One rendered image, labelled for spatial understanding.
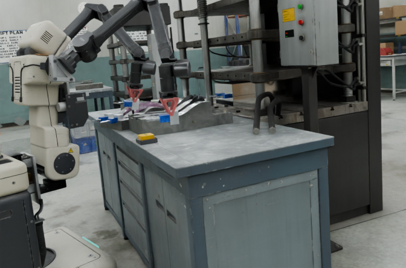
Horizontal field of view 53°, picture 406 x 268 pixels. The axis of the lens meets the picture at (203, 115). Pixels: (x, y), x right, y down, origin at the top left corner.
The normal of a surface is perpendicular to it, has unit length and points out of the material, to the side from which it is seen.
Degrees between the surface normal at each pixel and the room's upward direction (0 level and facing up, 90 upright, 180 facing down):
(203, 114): 90
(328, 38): 90
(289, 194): 90
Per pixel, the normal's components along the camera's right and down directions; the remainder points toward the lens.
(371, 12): 0.38, 0.11
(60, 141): 0.66, 0.06
